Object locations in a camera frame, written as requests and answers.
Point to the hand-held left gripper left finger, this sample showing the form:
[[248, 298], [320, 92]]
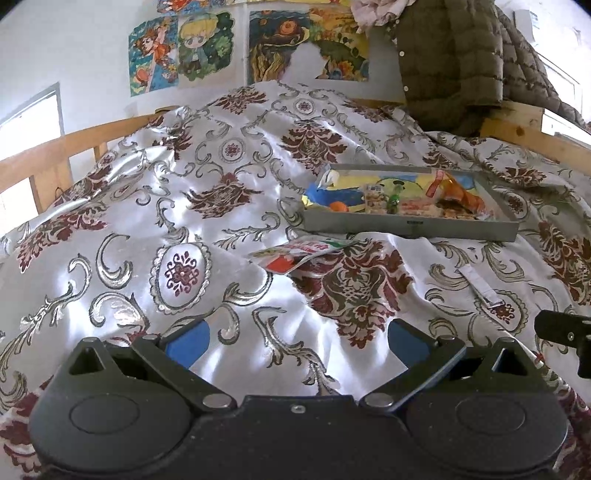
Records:
[[187, 344]]

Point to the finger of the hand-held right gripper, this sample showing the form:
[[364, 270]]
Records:
[[561, 330]]

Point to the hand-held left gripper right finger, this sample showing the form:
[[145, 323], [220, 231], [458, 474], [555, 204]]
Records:
[[408, 344]]

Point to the grey shallow tray box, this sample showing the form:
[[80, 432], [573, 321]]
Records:
[[406, 226]]

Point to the clear rice cracker packet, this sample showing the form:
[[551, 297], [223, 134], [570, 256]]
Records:
[[418, 206]]

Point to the green sausage stick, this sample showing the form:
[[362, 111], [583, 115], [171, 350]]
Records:
[[393, 199]]

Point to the orange mandarin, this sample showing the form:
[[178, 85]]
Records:
[[339, 206]]

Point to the orange snack packet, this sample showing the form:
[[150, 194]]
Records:
[[457, 189]]

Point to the small white sachet strip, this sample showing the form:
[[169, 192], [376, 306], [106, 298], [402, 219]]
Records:
[[480, 286]]

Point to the floral satin printed blanket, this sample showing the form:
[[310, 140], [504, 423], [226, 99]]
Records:
[[161, 207]]

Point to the red and white snack pouch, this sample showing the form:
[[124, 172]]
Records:
[[295, 254]]

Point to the small beige snack packet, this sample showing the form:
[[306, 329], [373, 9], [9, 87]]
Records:
[[375, 198]]

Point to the cartoon drawing sheet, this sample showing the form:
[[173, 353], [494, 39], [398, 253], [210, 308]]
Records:
[[355, 182]]

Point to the grey puffer jacket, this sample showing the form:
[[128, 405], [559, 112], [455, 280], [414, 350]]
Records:
[[531, 69]]

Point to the olive puffer jacket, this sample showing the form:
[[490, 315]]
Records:
[[448, 64]]

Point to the pink cloth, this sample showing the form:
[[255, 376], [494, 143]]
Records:
[[378, 11]]

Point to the wooden bed frame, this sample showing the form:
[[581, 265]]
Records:
[[51, 152]]

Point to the white window frame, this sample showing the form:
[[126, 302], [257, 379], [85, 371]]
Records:
[[32, 134]]

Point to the anime characters wall poster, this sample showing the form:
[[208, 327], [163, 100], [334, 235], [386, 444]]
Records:
[[194, 50]]

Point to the swirly painted wall poster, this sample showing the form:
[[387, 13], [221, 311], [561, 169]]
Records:
[[272, 50]]

